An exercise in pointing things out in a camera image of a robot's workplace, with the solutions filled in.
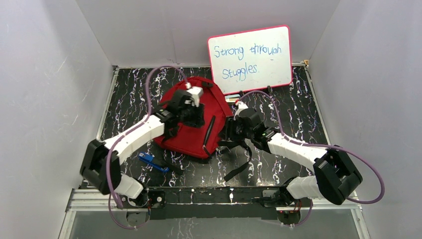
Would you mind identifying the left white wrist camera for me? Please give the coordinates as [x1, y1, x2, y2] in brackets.
[185, 86, 204, 107]

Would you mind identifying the aluminium frame rail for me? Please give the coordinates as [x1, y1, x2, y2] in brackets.
[59, 186, 369, 239]

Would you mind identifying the red student backpack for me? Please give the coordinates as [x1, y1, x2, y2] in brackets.
[154, 77, 252, 159]

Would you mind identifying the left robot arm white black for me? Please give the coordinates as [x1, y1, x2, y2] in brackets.
[80, 87, 205, 207]

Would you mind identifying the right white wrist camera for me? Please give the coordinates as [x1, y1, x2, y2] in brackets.
[233, 101, 248, 120]

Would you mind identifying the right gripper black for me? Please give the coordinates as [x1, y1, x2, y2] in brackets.
[216, 116, 253, 142]

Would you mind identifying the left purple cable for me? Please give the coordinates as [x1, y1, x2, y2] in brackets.
[108, 65, 190, 230]

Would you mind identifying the whiteboard with pink frame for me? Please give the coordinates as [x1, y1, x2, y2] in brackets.
[207, 25, 293, 95]

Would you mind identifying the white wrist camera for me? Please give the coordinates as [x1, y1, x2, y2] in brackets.
[185, 86, 204, 107]
[233, 101, 248, 120]

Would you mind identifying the blue stapler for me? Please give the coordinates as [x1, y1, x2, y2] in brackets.
[138, 152, 170, 173]

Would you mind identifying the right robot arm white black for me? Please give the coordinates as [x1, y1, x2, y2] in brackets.
[223, 108, 363, 206]

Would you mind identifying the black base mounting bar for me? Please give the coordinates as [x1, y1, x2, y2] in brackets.
[117, 186, 312, 221]

